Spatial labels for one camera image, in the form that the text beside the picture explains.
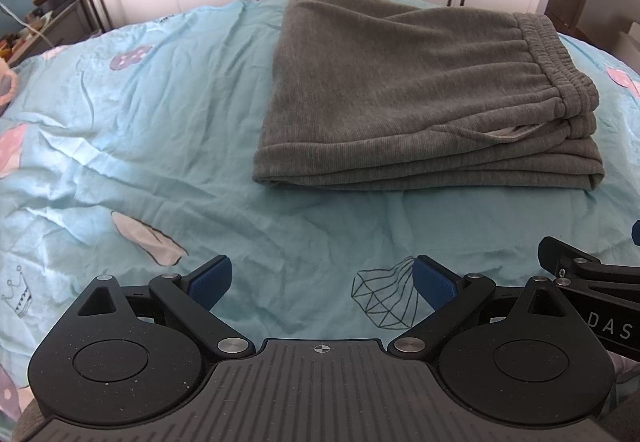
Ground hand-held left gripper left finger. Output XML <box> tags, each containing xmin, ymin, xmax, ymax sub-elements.
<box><xmin>77</xmin><ymin>254</ymin><xmax>256</xmax><ymax>363</ymax></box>

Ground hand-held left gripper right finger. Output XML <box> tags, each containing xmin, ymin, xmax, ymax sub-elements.
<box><xmin>387</xmin><ymin>256</ymin><xmax>563</xmax><ymax>363</ymax></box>

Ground pink and white plush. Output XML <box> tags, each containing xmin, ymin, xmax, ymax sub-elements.
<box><xmin>0</xmin><ymin>59</ymin><xmax>20</xmax><ymax>115</ymax></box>

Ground grey pants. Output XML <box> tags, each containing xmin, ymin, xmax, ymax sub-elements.
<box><xmin>252</xmin><ymin>0</ymin><xmax>606</xmax><ymax>195</ymax></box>

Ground white cable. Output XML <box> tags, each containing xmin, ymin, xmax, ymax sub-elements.
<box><xmin>0</xmin><ymin>2</ymin><xmax>58</xmax><ymax>50</ymax></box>

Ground light blue printed bed sheet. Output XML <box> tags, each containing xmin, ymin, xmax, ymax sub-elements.
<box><xmin>0</xmin><ymin>0</ymin><xmax>640</xmax><ymax>442</ymax></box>

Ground grey nightstand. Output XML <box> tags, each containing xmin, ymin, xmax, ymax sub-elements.
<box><xmin>0</xmin><ymin>0</ymin><xmax>103</xmax><ymax>67</ymax></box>

